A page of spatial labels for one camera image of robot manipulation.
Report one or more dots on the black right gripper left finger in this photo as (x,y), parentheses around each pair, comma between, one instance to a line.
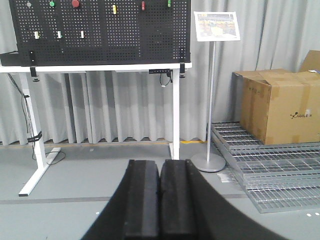
(132,213)

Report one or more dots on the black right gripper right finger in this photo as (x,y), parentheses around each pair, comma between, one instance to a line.
(191,209)

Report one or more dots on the lower red mushroom button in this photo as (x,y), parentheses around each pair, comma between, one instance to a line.
(75,3)

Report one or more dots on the steel grating panels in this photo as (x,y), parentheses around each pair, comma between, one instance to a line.
(276,178)

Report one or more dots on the large cardboard box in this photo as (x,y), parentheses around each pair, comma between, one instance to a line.
(281,107)

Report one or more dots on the black table control box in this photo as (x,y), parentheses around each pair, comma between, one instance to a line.
(167,71)

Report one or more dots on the black right table clamp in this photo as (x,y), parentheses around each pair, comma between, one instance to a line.
(182,63)

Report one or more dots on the black table clamp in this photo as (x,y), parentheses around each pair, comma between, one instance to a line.
(33,65)
(182,63)

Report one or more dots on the silver sign stand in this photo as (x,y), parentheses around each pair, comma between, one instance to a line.
(213,27)

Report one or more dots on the black left table clamp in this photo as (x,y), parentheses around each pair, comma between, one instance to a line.
(33,65)

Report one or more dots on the flat cardboard sheet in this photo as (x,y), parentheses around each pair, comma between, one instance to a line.
(311,61)

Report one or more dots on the black perforated pegboard panel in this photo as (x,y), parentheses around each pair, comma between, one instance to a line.
(132,36)

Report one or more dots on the white metal table frame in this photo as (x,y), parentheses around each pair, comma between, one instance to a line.
(44,160)

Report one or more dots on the white green lower switch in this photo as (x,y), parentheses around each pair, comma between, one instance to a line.
(59,34)

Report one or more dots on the white yellow lower switch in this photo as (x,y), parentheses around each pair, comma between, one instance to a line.
(36,35)

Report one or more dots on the yellow toggle switch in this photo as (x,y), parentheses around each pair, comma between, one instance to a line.
(114,9)

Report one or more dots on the red toggle switch top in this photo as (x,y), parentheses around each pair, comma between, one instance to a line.
(143,5)

